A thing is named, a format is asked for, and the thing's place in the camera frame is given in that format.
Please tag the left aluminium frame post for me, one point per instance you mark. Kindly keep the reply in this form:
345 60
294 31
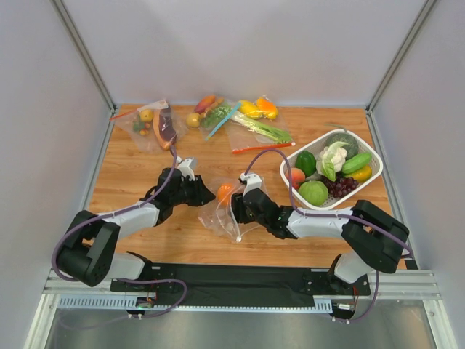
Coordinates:
74 35

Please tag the yellow green fake mango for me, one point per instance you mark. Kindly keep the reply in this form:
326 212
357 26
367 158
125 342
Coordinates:
361 175

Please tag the fake orange bell pepper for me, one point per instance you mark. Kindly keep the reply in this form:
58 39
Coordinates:
268 109

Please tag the clear red-zip bag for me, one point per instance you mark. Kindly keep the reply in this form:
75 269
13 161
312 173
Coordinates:
142 133
242 140

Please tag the right aluminium frame post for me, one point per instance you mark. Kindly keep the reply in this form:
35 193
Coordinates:
401 53

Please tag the clear red-zip bag left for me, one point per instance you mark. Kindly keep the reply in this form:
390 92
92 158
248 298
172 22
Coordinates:
142 133

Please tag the fake green onion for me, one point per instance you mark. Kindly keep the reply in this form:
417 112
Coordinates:
277 135

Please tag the dark red fake grapes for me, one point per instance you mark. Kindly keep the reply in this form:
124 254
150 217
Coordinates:
341 187

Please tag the fake cabbage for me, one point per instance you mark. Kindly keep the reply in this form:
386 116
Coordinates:
331 159

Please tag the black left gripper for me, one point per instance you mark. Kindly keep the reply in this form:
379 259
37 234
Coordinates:
196 190

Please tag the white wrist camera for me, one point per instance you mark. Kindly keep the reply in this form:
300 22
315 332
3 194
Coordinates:
187 167
250 181

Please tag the clear blue-zip bag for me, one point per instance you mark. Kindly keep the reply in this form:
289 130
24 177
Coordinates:
207 134

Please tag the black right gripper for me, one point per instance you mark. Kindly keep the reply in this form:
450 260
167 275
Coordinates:
240 209

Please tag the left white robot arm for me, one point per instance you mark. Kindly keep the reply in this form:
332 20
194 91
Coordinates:
87 251

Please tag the light green fake guava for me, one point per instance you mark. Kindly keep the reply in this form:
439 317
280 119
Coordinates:
314 192

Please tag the green fake bell pepper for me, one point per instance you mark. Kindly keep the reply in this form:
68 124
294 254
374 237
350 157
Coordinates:
306 162

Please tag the green fake melon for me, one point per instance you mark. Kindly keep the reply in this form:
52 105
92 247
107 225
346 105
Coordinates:
351 144

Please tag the clear white-zip bag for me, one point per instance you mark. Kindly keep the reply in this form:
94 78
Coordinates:
219 219

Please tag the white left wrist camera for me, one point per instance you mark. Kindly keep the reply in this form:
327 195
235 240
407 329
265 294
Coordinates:
187 167

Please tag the clear red-zip bag centre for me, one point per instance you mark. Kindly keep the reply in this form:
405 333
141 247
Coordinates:
242 140

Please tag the green fake bitter gourd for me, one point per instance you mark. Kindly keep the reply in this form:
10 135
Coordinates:
356 162

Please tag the aluminium frame post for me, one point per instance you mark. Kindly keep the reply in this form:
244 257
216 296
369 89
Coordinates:
401 53
74 35

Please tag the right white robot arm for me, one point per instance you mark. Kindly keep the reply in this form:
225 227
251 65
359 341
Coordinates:
378 241

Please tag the fake green leafy vegetable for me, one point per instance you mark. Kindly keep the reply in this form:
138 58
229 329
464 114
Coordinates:
214 116

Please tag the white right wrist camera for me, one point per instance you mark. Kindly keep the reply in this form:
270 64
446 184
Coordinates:
250 181

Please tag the fake yellow bell pepper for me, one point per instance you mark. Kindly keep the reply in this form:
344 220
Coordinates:
249 109

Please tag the fake purple sweet potato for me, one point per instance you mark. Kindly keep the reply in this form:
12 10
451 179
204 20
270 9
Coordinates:
163 126

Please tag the fake peach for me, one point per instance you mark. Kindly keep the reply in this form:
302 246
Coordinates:
295 176

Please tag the fake yellow apple in bag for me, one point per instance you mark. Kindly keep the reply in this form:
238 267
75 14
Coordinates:
146 115

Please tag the fake red mango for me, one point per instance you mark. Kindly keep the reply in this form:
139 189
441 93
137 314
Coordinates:
205 103

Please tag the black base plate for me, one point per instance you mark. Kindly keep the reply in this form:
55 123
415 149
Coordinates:
255 285

